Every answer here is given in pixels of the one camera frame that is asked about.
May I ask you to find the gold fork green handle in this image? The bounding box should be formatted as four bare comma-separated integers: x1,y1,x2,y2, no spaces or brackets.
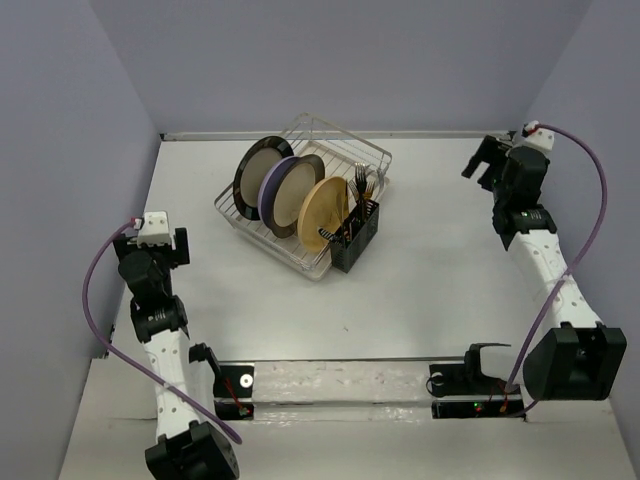
364,181,376,201

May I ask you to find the dark fork thin handle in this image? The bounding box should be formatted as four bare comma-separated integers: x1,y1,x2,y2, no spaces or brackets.
355,163,367,205

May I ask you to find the gold knife green handle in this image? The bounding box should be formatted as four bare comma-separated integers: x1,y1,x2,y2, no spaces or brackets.
339,185,349,240

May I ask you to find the knife dark handle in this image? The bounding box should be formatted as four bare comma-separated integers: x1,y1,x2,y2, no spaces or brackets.
317,227,341,244

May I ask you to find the silver fork perforated handle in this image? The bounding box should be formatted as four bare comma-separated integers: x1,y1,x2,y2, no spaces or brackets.
374,168,385,197

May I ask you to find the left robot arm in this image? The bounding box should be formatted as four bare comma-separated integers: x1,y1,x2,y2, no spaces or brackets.
112,228,240,479

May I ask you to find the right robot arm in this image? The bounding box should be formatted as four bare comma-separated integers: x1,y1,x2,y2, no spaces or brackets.
460,126,627,401

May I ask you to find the purple plate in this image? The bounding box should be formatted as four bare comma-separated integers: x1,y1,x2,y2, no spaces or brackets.
258,156,299,227

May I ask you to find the black rimmed plate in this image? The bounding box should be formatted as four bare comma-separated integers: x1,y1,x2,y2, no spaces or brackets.
232,136,294,221

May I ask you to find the black utensil caddy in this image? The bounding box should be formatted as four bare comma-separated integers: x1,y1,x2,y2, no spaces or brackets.
329,200,379,273

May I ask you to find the yellow plate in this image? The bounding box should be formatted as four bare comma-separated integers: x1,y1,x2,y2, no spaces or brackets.
297,176,347,254

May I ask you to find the grey brown plate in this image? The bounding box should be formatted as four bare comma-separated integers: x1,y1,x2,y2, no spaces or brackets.
270,154,325,238

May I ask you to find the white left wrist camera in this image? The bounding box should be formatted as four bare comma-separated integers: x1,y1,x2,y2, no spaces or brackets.
133,211,172,247

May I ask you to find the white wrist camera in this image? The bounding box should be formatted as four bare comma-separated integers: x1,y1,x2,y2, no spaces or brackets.
133,211,172,247
518,121,555,154

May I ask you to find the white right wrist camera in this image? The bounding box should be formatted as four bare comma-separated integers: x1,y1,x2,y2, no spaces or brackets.
518,121,555,154

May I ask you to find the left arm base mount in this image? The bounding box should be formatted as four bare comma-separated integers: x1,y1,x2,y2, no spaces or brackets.
189,343,255,421

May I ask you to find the metal wire dish rack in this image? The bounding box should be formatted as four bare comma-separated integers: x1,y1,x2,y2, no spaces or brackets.
213,114,393,269

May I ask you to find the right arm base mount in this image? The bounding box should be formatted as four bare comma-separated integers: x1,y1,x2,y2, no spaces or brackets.
425,343,526,420

